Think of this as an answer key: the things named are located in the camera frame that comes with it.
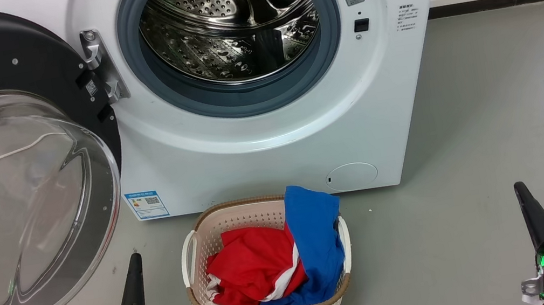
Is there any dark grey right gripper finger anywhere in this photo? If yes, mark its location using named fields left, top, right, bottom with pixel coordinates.
left=513, top=178, right=544, bottom=251
left=518, top=178, right=544, bottom=245

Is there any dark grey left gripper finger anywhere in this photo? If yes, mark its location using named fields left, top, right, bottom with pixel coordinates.
left=127, top=252, right=150, bottom=305
left=112, top=253, right=143, bottom=305

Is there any washer door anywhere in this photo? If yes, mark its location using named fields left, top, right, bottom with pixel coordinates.
left=0, top=0, right=148, bottom=305

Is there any white front-load washing machine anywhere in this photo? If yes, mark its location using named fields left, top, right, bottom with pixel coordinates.
left=0, top=0, right=479, bottom=244

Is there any washer drum opening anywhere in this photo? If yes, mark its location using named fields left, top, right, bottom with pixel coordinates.
left=111, top=0, right=355, bottom=136

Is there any metal door hinge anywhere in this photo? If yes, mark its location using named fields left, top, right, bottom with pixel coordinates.
left=78, top=24, right=132, bottom=108

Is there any steel washing machine drum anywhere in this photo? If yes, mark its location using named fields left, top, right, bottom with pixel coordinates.
left=134, top=0, right=329, bottom=99

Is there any blue energy label sticker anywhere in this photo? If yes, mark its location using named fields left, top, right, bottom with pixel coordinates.
left=123, top=187, right=171, bottom=224

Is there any cream plastic laundry basket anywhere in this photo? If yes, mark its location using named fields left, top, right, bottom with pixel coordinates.
left=172, top=182, right=362, bottom=305

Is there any red garment with white stripe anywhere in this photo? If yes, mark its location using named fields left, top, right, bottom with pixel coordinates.
left=199, top=219, right=313, bottom=305

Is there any round filter cover flap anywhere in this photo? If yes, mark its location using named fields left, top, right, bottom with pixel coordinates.
left=322, top=158, right=381, bottom=194

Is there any blue garment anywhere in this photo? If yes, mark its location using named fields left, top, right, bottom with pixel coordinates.
left=241, top=178, right=356, bottom=305

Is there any small printed text label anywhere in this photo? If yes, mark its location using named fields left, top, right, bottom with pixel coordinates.
left=395, top=2, right=420, bottom=33

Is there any black wall baseboard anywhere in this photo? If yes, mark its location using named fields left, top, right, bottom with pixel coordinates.
left=426, top=0, right=544, bottom=21

